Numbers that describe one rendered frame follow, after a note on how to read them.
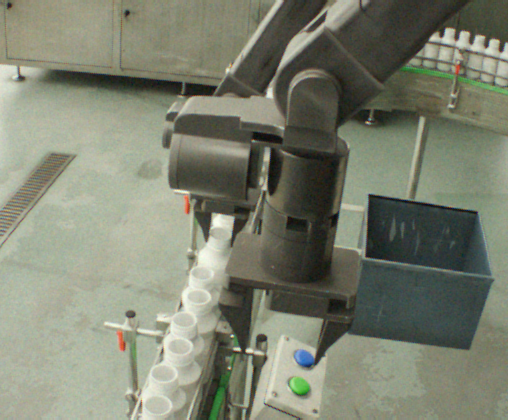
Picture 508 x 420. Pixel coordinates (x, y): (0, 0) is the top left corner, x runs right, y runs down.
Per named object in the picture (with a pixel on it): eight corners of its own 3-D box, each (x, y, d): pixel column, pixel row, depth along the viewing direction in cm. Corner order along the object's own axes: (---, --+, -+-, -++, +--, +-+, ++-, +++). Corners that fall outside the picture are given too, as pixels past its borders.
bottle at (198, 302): (171, 381, 111) (171, 303, 103) (185, 357, 116) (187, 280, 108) (206, 391, 110) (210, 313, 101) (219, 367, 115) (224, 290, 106)
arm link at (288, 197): (350, 152, 48) (353, 120, 53) (250, 136, 49) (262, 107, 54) (336, 238, 51) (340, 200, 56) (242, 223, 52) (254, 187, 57)
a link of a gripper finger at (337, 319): (337, 390, 58) (358, 303, 53) (253, 377, 59) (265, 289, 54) (343, 340, 64) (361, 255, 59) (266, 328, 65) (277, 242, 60)
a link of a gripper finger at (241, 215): (206, 228, 117) (211, 178, 112) (249, 237, 116) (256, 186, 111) (197, 251, 111) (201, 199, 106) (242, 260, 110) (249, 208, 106)
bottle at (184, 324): (173, 380, 112) (174, 301, 103) (208, 392, 110) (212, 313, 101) (157, 404, 107) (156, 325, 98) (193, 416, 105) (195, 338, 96)
